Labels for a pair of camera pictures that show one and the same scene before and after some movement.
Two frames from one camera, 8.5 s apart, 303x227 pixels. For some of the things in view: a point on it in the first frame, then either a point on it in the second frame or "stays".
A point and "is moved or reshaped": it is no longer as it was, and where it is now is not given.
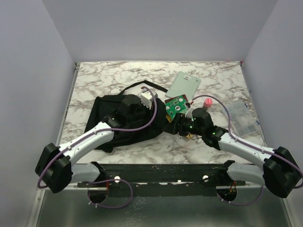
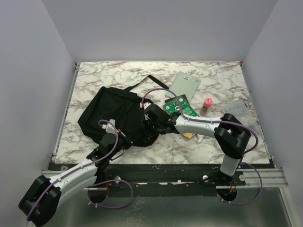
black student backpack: [105, 105] is moved or reshaped
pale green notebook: [183, 84] stays
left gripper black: [148, 112] to [128, 144]
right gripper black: [182, 121] to [147, 120]
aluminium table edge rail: [76, 65] stays
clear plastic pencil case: [242, 122] stays
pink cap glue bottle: [208, 102] stays
